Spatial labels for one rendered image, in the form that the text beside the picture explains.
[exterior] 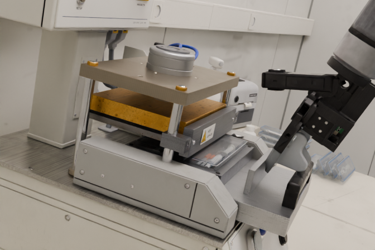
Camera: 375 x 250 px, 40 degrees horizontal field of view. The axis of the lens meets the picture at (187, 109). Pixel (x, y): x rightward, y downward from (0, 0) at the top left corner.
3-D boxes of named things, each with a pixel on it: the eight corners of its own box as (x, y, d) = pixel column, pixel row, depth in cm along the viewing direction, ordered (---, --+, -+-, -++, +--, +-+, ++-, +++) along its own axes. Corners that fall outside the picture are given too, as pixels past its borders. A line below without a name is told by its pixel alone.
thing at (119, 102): (86, 117, 83) (95, 60, 81) (145, 99, 103) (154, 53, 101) (182, 148, 77) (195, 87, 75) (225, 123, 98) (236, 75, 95)
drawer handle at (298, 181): (280, 206, 76) (287, 181, 75) (297, 178, 90) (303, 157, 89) (294, 210, 75) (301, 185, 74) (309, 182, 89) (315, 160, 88)
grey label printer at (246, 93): (172, 112, 190) (181, 68, 186) (201, 108, 206) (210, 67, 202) (227, 133, 177) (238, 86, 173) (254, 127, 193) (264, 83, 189)
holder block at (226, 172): (121, 158, 82) (124, 143, 81) (171, 134, 100) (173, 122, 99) (217, 191, 76) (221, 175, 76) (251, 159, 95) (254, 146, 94)
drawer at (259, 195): (105, 178, 82) (113, 133, 80) (162, 149, 102) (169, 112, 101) (283, 243, 73) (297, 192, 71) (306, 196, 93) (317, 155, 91)
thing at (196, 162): (214, 179, 77) (216, 166, 77) (179, 168, 79) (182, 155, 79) (245, 152, 94) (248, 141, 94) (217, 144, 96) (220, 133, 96)
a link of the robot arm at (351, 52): (345, 30, 72) (349, 30, 80) (326, 57, 74) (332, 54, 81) (392, 59, 71) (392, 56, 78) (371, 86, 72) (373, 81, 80)
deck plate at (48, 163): (-39, 150, 84) (-38, 145, 84) (80, 116, 116) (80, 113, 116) (221, 249, 69) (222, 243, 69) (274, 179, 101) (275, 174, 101)
